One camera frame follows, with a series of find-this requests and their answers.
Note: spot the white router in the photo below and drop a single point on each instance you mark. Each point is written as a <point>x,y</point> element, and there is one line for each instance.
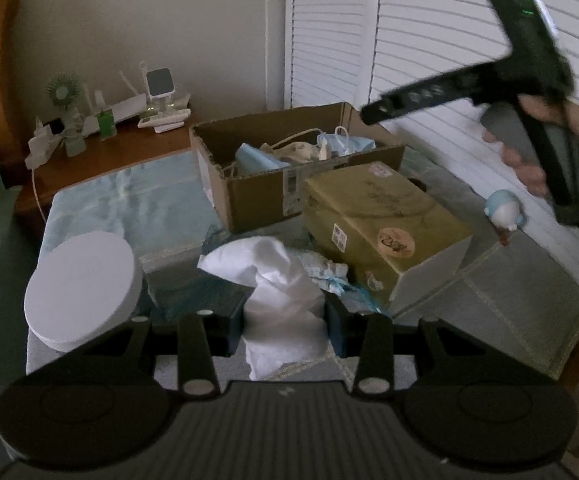
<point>124,109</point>

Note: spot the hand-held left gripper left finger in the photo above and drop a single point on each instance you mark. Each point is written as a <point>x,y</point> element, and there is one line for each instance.
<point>230,322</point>

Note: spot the closed olive gift box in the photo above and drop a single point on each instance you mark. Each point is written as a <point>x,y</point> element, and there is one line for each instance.
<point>394,210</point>

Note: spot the brown cardboard box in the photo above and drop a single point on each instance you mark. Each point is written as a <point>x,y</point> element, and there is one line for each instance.
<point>259,200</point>

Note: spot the white cloth pouch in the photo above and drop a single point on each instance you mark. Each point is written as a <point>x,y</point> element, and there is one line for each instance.
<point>279,285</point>

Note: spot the white louvered door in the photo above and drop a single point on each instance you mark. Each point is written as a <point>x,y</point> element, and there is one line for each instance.
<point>419,20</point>

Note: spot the person's right hand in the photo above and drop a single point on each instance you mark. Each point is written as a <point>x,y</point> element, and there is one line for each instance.
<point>544,110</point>

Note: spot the blue face mask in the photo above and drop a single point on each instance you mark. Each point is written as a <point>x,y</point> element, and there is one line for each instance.
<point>259,160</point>
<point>337,282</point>
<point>349,146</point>

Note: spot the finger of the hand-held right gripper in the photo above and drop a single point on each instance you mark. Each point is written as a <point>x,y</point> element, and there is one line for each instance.
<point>419,95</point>

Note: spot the round jar with white lid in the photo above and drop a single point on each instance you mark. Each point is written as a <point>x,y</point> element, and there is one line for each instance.
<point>79,280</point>

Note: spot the small green desk fan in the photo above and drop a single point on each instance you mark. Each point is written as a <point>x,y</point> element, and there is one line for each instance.
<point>64,91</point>

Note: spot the light blue cloth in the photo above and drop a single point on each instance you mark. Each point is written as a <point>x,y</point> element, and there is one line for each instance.
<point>119,200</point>

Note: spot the white charger plug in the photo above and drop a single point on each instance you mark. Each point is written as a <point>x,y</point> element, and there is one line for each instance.
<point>39,142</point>

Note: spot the wooden nightstand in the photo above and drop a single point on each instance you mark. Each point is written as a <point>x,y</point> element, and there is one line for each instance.
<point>119,145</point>

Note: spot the blue and white toy figure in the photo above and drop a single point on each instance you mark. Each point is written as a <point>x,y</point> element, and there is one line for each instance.
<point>504,207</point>

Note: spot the white camera device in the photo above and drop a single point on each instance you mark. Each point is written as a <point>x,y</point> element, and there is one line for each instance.
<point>159,82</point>

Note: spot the crumpled blue face mask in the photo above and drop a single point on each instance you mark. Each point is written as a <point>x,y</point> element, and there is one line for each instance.
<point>337,282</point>

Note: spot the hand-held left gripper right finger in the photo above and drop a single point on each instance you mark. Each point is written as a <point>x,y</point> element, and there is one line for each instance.
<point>338,325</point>

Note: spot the green bottle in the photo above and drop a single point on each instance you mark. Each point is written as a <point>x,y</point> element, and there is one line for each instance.
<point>104,122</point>

